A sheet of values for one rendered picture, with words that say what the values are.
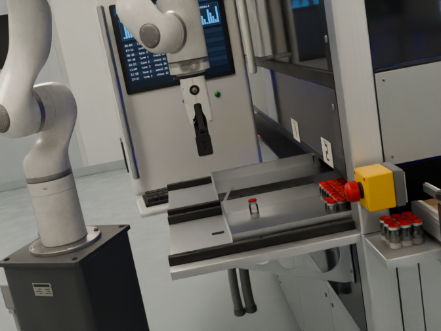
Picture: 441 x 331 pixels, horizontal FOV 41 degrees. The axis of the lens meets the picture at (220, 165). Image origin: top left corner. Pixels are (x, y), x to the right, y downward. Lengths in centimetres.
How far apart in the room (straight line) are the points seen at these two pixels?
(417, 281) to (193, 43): 68
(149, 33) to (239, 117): 109
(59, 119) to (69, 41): 521
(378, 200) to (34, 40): 87
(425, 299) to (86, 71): 574
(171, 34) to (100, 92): 562
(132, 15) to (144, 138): 102
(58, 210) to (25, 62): 38
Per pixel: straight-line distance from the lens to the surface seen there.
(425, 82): 124
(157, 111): 214
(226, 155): 221
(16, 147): 698
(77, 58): 676
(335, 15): 117
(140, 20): 116
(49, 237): 160
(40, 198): 157
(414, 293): 134
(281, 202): 153
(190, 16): 121
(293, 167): 187
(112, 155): 684
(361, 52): 118
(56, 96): 157
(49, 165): 155
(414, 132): 124
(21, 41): 150
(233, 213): 151
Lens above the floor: 134
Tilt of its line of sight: 13 degrees down
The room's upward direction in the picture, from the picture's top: 10 degrees counter-clockwise
